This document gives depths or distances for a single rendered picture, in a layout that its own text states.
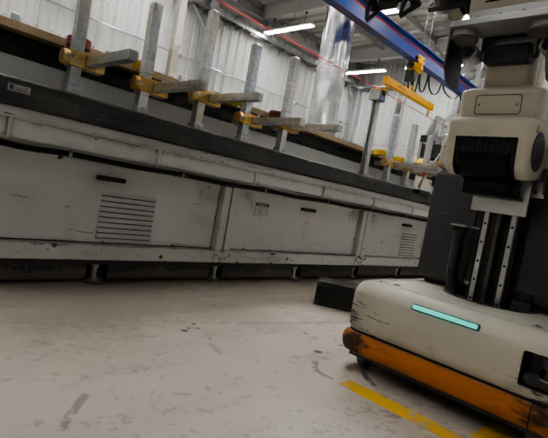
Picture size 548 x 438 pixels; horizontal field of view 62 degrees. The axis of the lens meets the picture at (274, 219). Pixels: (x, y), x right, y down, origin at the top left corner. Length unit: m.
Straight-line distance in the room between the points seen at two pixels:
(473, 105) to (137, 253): 1.43
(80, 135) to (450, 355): 1.34
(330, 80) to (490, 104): 6.08
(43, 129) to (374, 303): 1.18
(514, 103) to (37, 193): 1.61
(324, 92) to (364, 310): 6.13
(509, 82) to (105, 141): 1.30
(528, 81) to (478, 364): 0.76
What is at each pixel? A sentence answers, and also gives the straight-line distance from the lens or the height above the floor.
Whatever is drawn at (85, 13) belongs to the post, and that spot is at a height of 0.96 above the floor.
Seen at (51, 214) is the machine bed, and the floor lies 0.27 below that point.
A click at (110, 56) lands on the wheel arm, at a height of 0.81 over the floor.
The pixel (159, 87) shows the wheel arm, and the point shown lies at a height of 0.80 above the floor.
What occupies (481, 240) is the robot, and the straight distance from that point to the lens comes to 1.57.
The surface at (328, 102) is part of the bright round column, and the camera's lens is 7.34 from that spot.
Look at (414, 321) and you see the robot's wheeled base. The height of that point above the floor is 0.21.
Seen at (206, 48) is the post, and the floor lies 1.02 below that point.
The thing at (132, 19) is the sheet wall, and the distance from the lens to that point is 10.05.
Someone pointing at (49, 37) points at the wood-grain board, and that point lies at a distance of 1.83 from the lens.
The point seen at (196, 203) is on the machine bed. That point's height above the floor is 0.38.
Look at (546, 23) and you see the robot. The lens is 1.35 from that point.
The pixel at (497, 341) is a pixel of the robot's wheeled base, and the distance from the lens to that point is 1.28.
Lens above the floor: 0.49
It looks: 3 degrees down
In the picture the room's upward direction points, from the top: 10 degrees clockwise
